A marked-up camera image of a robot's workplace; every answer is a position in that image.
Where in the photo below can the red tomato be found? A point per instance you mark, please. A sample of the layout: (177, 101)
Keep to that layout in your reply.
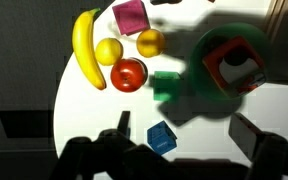
(128, 75)

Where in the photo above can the green bowl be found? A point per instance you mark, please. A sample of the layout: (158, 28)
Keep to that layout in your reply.
(200, 80)

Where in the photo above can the yellow orange citrus fruit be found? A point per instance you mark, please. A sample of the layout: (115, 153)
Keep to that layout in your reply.
(150, 43)

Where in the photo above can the blue block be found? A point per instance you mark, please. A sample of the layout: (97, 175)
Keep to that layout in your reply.
(160, 138)

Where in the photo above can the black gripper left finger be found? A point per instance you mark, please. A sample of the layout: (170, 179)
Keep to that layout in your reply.
(125, 123)

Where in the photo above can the red hollow cube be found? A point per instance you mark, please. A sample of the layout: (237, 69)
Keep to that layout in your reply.
(217, 63)

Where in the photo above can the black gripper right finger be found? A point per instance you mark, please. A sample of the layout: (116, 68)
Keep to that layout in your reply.
(245, 135)

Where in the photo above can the dark green block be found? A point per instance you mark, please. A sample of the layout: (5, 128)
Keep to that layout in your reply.
(165, 86)

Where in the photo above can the magenta block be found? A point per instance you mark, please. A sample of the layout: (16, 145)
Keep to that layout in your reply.
(130, 16)

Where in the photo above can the yellow lemon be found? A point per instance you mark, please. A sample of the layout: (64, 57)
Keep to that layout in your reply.
(109, 51)

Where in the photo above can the yellow banana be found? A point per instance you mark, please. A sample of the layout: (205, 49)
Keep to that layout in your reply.
(84, 50)

